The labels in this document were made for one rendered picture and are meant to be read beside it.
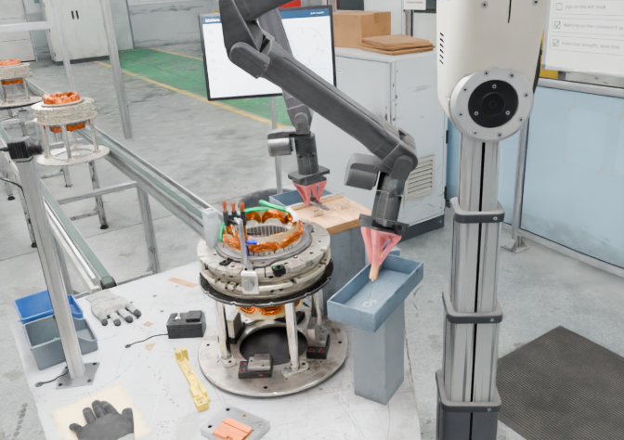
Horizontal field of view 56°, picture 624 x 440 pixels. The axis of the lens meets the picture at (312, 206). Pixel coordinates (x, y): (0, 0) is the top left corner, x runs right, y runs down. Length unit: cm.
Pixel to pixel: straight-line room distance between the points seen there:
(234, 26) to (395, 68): 254
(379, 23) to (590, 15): 139
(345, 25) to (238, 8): 305
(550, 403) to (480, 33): 183
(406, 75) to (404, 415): 254
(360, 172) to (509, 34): 38
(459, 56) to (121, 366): 111
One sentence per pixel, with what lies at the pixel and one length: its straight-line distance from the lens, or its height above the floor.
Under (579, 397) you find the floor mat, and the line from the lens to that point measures 276.
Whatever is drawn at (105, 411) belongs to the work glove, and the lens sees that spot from 150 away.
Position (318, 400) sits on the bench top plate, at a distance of 142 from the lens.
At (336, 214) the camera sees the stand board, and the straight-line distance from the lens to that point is 163.
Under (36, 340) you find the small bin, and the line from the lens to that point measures 182.
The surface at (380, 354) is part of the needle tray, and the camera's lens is 133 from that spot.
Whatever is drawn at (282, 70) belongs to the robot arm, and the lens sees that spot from 110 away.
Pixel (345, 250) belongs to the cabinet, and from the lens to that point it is 162.
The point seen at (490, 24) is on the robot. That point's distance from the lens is 117.
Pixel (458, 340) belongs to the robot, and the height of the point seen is 85.
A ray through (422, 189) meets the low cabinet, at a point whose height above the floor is 33.
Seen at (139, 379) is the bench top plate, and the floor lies 78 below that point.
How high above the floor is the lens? 170
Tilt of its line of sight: 22 degrees down
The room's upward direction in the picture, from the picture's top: 3 degrees counter-clockwise
